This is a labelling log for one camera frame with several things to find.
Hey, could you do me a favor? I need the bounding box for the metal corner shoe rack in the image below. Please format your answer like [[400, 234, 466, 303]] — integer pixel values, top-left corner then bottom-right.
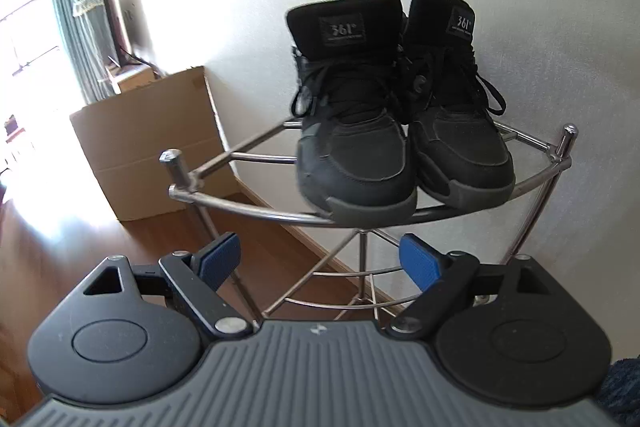
[[159, 119, 576, 323]]

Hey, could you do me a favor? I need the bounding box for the large cardboard box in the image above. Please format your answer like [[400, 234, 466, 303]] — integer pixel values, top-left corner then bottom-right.
[[70, 66, 241, 222]]

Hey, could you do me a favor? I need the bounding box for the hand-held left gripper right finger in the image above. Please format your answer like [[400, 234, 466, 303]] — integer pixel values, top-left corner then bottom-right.
[[385, 233, 556, 337]]

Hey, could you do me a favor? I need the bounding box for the grey-green curtain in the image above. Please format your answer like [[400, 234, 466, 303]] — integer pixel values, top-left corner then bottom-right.
[[47, 0, 121, 105]]

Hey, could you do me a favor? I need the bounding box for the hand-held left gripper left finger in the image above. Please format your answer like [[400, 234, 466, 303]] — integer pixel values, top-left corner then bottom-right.
[[82, 232, 253, 339]]

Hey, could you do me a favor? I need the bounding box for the flat screen television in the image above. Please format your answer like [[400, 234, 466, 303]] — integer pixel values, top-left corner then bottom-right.
[[117, 0, 161, 68]]

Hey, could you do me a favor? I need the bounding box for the black high-top sneaker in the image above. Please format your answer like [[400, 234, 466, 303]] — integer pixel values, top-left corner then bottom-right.
[[285, 0, 418, 228], [400, 0, 516, 210]]

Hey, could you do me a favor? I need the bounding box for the dark blue fleece clothing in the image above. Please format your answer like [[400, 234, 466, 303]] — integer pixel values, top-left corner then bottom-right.
[[595, 357, 640, 427]]

